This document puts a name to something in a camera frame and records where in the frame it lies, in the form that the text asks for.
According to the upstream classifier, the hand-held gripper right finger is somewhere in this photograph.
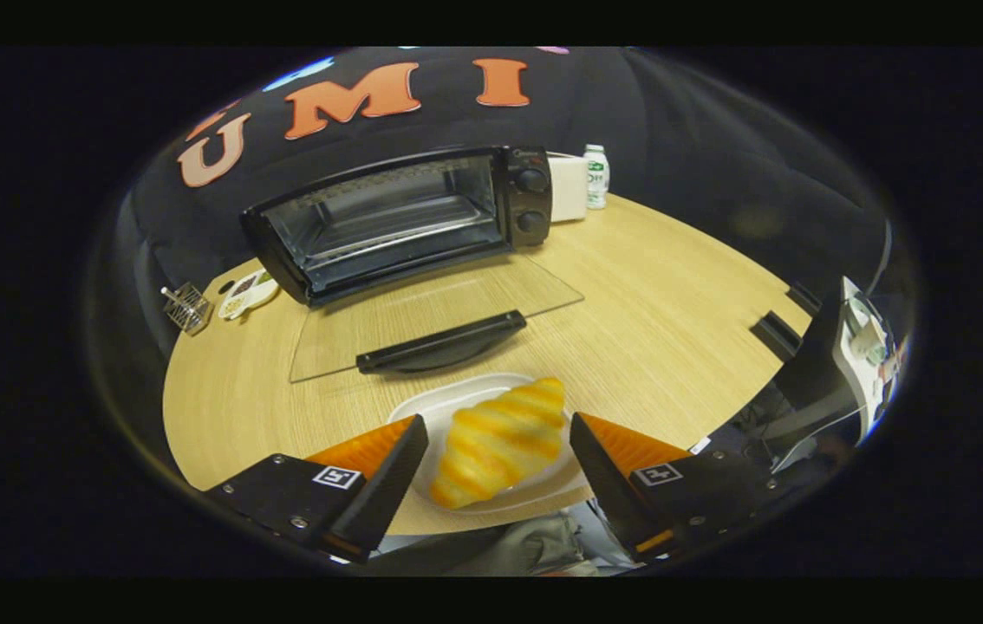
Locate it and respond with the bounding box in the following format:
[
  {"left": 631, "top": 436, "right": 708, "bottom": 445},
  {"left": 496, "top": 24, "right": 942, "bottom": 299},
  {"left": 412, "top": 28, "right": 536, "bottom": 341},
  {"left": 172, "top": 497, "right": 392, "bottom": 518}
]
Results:
[{"left": 569, "top": 412, "right": 804, "bottom": 562}]

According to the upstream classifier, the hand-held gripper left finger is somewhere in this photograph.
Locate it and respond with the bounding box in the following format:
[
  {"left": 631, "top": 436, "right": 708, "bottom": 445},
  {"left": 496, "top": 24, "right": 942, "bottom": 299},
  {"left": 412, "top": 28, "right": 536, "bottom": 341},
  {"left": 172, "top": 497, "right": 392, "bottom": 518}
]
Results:
[{"left": 204, "top": 414, "right": 430, "bottom": 564}]

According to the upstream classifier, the yellow croissant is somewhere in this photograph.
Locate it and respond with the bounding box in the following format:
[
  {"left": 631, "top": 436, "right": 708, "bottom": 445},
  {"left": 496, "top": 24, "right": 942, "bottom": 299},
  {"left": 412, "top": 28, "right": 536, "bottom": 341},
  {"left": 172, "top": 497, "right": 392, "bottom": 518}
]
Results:
[{"left": 429, "top": 377, "right": 567, "bottom": 510}]

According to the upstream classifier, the black toaster oven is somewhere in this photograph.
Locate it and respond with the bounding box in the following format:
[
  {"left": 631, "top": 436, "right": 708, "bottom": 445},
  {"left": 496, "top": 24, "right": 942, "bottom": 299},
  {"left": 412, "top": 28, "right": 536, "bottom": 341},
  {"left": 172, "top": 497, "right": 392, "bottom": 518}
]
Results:
[{"left": 238, "top": 145, "right": 586, "bottom": 384}]

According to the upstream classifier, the white oval plate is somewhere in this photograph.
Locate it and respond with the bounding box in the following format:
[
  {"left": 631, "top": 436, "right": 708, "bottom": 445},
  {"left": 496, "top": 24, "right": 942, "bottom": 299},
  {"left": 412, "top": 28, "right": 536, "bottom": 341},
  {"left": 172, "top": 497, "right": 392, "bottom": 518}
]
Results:
[{"left": 386, "top": 373, "right": 589, "bottom": 514}]

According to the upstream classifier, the person's grey clothing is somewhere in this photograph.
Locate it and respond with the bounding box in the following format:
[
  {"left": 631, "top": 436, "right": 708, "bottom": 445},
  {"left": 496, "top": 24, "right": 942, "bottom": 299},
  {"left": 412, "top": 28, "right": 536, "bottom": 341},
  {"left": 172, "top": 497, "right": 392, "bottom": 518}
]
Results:
[{"left": 370, "top": 511, "right": 622, "bottom": 577}]

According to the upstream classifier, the black table edge clamp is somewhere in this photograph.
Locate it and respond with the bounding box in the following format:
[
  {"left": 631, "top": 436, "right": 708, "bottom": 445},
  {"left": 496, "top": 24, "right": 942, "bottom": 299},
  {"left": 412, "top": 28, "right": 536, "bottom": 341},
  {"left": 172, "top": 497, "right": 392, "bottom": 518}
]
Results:
[
  {"left": 750, "top": 309, "right": 804, "bottom": 361},
  {"left": 785, "top": 281, "right": 824, "bottom": 315}
]

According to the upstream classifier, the small white snack dish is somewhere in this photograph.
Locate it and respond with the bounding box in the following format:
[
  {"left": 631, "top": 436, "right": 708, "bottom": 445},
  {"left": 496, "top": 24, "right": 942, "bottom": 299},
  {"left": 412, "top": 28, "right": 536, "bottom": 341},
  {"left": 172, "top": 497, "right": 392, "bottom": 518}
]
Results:
[{"left": 217, "top": 268, "right": 281, "bottom": 322}]

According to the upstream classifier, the white panel device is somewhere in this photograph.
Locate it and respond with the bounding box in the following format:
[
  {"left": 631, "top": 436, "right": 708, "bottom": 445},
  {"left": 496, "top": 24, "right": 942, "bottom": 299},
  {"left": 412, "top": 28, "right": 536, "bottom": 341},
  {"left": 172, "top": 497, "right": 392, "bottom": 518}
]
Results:
[{"left": 837, "top": 276, "right": 907, "bottom": 445}]

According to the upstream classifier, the small white green-label bottle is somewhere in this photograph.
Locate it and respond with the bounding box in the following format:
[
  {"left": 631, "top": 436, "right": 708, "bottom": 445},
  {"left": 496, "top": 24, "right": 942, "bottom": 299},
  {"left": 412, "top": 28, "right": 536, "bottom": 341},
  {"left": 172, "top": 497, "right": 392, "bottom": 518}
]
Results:
[{"left": 583, "top": 144, "right": 611, "bottom": 211}]

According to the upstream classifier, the small wire basket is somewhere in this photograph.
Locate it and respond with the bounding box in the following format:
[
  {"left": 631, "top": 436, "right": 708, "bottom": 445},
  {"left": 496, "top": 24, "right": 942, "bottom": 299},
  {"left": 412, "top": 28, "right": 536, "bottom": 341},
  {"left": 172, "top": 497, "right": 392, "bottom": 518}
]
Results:
[{"left": 160, "top": 282, "right": 215, "bottom": 337}]

